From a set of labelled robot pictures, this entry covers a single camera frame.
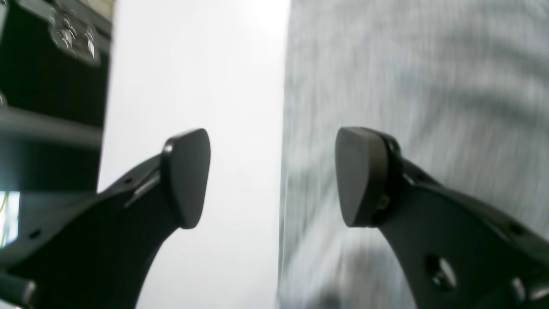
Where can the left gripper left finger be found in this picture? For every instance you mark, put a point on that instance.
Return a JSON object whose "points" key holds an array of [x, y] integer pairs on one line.
{"points": [[95, 253]]}

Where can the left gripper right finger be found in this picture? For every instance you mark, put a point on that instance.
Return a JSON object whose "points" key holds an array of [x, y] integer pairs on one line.
{"points": [[456, 252]]}

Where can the grey T-shirt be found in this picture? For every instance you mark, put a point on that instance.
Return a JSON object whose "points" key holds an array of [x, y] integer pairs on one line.
{"points": [[463, 87]]}

